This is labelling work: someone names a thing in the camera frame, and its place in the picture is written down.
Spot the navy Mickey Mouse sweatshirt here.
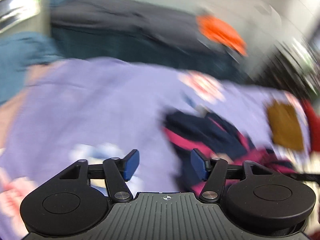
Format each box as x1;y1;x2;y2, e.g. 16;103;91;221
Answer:
163;111;295;196

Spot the orange towel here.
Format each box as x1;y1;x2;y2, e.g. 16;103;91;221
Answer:
196;14;247;56

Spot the dark teal bed cover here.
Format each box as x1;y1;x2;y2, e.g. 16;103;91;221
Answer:
51;26;248;83

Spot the purple floral bed sheet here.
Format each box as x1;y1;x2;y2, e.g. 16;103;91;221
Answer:
1;58;316;239

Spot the red garment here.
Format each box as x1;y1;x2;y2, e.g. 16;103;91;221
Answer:
302;99;320;152

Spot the black wire rack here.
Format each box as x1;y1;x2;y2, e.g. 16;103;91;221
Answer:
250;39;319;102

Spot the grey blanket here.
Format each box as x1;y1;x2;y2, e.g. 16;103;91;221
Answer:
50;0;225;53

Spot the brown folded garment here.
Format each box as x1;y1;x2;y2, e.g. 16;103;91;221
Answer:
266;100;304;152

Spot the blue teal bedding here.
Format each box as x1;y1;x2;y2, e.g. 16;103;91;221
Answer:
1;0;67;104

